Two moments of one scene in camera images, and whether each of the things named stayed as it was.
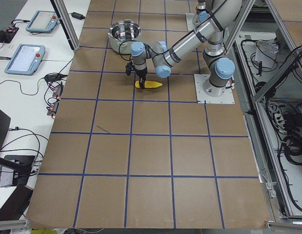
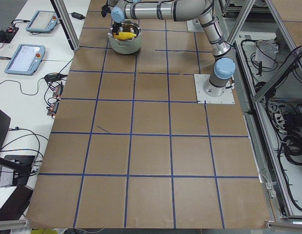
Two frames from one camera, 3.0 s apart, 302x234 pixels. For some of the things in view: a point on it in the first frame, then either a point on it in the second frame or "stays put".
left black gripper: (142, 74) to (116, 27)
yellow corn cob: (148, 84) to (124, 35)
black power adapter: (77, 15) stays put
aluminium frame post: (61, 7) stays put
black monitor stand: (21, 165) stays put
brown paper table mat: (119, 157) stays put
